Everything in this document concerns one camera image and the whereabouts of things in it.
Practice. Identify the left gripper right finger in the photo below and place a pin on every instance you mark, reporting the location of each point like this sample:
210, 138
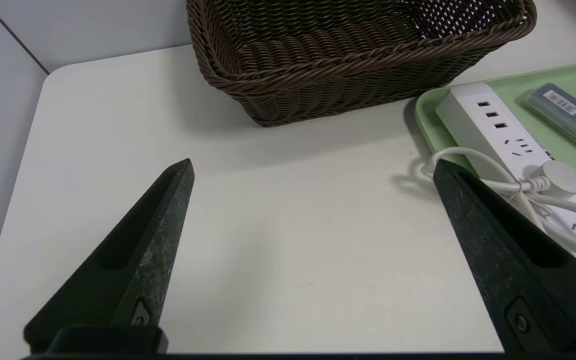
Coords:
528, 280

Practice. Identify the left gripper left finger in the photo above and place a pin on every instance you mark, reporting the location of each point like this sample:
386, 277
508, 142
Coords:
133, 270

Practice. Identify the grey transparent plastic case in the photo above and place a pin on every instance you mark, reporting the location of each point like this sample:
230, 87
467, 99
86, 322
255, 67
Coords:
568, 112

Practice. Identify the dark brown wicker basket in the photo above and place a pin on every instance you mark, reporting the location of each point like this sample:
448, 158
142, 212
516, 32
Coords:
343, 75

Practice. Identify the green plastic tray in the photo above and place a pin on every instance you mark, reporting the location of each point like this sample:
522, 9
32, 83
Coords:
533, 80

